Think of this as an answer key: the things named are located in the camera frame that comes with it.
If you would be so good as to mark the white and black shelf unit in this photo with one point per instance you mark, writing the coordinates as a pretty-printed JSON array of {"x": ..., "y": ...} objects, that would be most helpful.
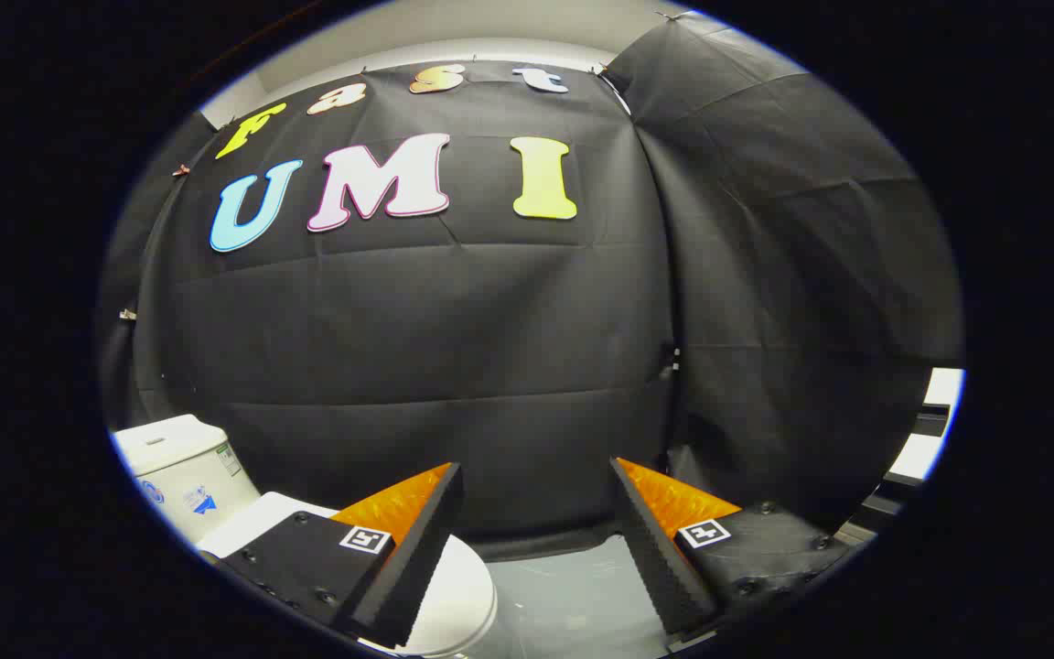
[{"x": 934, "y": 430}]

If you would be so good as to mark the white toilet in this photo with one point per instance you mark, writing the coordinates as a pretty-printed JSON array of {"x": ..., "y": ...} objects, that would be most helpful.
[{"x": 179, "y": 467}]

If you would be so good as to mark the black backdrop cloth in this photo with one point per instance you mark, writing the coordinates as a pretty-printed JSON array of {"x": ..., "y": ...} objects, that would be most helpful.
[{"x": 509, "y": 329}]

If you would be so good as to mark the white toilet lid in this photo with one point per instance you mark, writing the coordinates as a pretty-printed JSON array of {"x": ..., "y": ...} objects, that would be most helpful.
[{"x": 463, "y": 599}]

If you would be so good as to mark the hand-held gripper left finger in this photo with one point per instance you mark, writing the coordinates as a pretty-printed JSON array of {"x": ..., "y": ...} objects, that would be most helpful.
[{"x": 417, "y": 558}]

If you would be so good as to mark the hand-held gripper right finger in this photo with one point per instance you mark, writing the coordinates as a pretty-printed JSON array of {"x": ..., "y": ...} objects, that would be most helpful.
[{"x": 655, "y": 558}]

